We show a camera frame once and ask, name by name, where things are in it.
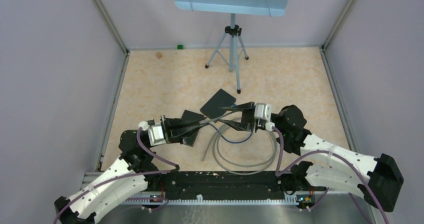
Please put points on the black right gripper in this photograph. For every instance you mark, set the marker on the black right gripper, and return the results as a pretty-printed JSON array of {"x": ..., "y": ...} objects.
[{"x": 248, "y": 116}]

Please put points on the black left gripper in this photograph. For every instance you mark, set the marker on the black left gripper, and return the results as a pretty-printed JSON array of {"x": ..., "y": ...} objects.
[{"x": 174, "y": 130}]

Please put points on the black mat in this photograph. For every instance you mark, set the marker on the black mat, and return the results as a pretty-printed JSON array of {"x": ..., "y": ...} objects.
[{"x": 193, "y": 119}]

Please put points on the black network switch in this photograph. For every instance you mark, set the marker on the black network switch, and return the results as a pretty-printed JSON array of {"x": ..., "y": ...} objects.
[{"x": 213, "y": 108}]

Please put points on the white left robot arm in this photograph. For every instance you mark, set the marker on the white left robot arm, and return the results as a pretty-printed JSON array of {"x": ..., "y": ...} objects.
[{"x": 132, "y": 171}]

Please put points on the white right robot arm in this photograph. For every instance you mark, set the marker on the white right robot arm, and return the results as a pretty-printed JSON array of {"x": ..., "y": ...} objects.
[{"x": 377, "y": 180}]

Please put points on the small wooden cube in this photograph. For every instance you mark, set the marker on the small wooden cube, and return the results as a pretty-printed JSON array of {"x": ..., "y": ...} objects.
[{"x": 159, "y": 55}]

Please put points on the light blue tripod stand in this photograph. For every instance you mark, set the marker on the light blue tripod stand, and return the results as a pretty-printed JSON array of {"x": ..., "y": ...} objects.
[{"x": 231, "y": 46}]

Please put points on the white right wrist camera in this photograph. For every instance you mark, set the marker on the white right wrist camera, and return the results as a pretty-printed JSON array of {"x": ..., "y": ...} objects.
[{"x": 262, "y": 117}]

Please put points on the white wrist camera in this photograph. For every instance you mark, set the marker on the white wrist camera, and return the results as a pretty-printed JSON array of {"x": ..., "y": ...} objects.
[
  {"x": 262, "y": 117},
  {"x": 154, "y": 131}
]

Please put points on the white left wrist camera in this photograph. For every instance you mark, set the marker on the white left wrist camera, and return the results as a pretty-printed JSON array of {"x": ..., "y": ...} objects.
[{"x": 154, "y": 131}]

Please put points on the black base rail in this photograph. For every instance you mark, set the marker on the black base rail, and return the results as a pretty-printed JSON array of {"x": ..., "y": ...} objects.
[{"x": 226, "y": 186}]

